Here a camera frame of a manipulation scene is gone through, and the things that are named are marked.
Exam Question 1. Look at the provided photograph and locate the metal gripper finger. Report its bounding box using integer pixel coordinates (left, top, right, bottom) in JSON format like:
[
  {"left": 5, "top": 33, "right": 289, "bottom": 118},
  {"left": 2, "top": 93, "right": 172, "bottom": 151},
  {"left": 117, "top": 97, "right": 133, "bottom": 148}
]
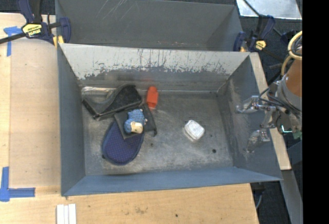
[
  {"left": 235, "top": 95, "right": 261, "bottom": 115},
  {"left": 246, "top": 128, "right": 271, "bottom": 154}
]

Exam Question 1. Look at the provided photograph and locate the grey metal bin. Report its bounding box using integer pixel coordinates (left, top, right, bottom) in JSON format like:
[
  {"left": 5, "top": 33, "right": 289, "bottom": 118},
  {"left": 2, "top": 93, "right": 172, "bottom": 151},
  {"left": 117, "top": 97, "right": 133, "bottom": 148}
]
[{"left": 54, "top": 0, "right": 284, "bottom": 197}]

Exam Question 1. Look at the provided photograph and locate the red plastic rounded piece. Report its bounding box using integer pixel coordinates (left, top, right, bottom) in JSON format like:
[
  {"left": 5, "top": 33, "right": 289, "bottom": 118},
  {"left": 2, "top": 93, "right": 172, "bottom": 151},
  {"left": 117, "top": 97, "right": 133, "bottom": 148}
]
[{"left": 145, "top": 86, "right": 159, "bottom": 110}]

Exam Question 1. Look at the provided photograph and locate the black flat square pouch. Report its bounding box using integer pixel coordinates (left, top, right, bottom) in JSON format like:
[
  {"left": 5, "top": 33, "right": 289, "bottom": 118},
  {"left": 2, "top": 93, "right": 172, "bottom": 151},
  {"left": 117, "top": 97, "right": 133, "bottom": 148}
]
[{"left": 113, "top": 104, "right": 158, "bottom": 141}]

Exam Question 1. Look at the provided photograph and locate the blue and cream toy animal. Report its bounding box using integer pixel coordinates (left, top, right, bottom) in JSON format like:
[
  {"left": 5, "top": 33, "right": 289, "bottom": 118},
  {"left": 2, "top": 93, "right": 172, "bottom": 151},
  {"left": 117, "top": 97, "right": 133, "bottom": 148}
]
[{"left": 123, "top": 108, "right": 148, "bottom": 135}]

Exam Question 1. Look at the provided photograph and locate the black mesh pouch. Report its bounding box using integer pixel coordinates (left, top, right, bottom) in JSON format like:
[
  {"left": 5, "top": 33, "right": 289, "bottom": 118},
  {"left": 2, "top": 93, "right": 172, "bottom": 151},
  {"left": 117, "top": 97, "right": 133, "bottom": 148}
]
[{"left": 81, "top": 84, "right": 143, "bottom": 121}]

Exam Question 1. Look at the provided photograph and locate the dark blue dotted oval case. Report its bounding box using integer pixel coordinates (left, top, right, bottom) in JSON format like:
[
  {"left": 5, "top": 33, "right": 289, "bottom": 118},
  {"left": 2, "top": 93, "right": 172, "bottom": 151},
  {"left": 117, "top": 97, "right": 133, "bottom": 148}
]
[{"left": 101, "top": 120, "right": 145, "bottom": 166}]

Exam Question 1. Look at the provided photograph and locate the clear plastic packet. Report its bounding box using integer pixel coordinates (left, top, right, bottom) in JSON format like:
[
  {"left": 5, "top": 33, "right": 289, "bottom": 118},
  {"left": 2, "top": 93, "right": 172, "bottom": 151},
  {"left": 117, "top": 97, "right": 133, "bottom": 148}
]
[{"left": 81, "top": 85, "right": 117, "bottom": 102}]

